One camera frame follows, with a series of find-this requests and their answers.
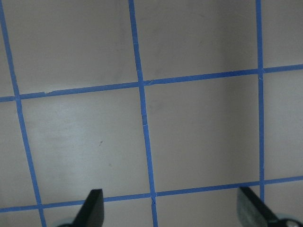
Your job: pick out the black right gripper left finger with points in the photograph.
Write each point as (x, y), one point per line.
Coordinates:
(91, 213)

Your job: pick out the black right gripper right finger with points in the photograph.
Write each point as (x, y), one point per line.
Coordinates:
(253, 212)

